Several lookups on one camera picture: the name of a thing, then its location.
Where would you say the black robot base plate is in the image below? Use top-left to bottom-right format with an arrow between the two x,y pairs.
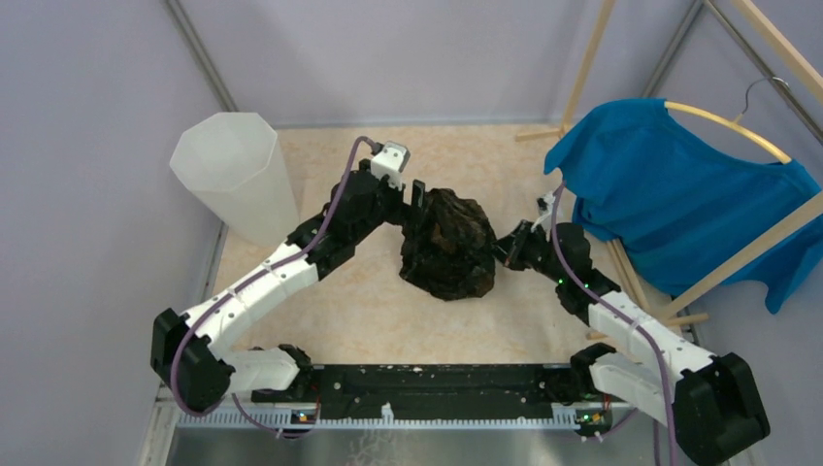
251,364 -> 615,425

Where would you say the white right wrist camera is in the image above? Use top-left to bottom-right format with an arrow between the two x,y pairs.
536,192 -> 555,216

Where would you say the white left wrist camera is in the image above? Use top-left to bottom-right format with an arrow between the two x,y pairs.
370,141 -> 411,191

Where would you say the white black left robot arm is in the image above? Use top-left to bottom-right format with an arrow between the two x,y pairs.
149,168 -> 425,416

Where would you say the black plastic trash bag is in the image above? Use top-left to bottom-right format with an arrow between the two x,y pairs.
399,188 -> 497,301

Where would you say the white slotted cable duct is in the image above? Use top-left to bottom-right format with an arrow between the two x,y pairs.
177,404 -> 579,430

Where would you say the wooden clothes rack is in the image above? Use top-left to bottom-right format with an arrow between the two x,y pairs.
513,0 -> 823,341

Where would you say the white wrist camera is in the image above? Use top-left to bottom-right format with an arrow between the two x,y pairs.
370,141 -> 411,191
536,192 -> 555,216

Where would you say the blue t-shirt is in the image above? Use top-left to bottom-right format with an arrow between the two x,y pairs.
544,99 -> 820,296

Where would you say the white translucent trash bin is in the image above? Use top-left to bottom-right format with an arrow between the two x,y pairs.
169,112 -> 299,247

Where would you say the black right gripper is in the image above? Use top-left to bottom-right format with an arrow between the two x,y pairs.
484,219 -> 567,284

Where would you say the wooden clothes hanger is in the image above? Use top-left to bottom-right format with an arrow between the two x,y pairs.
664,76 -> 792,165

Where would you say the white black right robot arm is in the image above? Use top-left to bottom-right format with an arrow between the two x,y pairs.
492,220 -> 772,465

